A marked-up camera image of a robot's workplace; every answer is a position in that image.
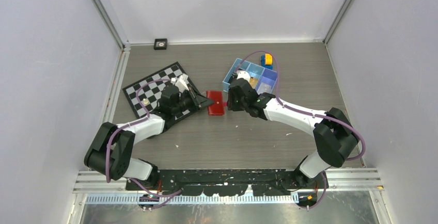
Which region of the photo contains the light blue drawer box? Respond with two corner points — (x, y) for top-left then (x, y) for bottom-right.
(222, 58), (251, 92)
(246, 63), (264, 88)

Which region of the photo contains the blue orange toy block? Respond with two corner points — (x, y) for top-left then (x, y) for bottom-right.
(261, 53), (273, 70)

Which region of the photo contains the purple drawer box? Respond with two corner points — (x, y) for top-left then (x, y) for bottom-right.
(256, 68), (278, 93)

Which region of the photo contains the black square wall socket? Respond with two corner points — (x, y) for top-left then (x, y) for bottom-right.
(153, 38), (168, 50)

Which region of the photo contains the orange card in drawer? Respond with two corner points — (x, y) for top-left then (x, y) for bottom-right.
(249, 77), (258, 89)

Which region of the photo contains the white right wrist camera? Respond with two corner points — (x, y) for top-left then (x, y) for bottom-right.
(236, 70), (251, 82)

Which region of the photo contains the grey card in drawer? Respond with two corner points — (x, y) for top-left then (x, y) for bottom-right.
(257, 83), (272, 94)

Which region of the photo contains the light blue left drawer box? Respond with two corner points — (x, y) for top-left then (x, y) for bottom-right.
(222, 58), (251, 92)

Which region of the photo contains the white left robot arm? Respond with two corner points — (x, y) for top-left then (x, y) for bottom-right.
(84, 85), (215, 190)

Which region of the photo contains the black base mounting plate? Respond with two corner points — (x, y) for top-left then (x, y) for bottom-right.
(126, 169), (328, 197)

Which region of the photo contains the red leather card holder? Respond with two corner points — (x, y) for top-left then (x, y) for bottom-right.
(206, 90), (226, 116)

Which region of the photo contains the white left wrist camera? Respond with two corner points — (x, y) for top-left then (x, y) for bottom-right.
(170, 73), (189, 93)

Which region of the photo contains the black white chessboard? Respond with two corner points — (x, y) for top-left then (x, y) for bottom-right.
(122, 62), (207, 131)

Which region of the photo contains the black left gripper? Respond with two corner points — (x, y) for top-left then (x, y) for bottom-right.
(171, 86), (213, 115)

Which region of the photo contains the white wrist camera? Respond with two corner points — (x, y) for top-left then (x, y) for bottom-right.
(236, 70), (251, 82)
(170, 73), (189, 93)

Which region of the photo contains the light blue middle drawer box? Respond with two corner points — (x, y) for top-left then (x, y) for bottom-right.
(246, 63), (264, 88)

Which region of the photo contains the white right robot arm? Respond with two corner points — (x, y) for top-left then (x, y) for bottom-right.
(227, 78), (362, 188)

